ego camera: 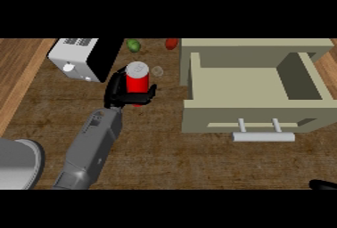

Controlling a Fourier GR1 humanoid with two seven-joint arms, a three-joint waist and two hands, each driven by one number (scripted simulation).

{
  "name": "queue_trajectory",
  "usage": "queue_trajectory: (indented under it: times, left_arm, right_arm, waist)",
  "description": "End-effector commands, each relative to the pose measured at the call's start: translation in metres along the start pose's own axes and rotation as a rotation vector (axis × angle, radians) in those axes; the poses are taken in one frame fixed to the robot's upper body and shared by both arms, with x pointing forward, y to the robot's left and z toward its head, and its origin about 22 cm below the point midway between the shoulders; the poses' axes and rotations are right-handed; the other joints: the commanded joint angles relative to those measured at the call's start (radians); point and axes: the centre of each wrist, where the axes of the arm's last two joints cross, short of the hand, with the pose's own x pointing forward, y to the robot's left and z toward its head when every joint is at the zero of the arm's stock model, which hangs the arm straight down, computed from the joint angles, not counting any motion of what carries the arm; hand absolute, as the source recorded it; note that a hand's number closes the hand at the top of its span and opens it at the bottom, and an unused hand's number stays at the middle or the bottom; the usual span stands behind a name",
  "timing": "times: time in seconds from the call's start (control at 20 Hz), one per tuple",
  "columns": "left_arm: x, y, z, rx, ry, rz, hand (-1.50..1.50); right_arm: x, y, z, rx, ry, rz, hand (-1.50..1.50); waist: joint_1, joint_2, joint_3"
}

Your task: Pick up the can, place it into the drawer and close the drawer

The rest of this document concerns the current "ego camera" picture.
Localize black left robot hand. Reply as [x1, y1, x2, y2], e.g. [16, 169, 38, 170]
[101, 67, 157, 110]

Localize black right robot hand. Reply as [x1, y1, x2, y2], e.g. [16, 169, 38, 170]
[307, 179, 337, 191]

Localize red can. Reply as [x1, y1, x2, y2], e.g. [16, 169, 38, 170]
[125, 61, 150, 108]

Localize beige open drawer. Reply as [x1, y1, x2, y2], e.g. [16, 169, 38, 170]
[181, 52, 337, 134]

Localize white and black appliance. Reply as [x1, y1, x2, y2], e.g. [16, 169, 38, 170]
[45, 38, 126, 84]

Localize green vegetable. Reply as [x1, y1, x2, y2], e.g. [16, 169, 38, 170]
[125, 38, 141, 53]

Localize red vegetable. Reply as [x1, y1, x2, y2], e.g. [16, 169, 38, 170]
[163, 38, 180, 51]

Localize grey round pot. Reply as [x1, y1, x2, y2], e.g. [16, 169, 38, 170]
[0, 137, 45, 191]

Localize beige cabinet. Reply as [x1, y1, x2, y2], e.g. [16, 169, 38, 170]
[177, 38, 337, 87]

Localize white drawer handle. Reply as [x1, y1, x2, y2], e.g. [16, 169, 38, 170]
[230, 118, 295, 143]

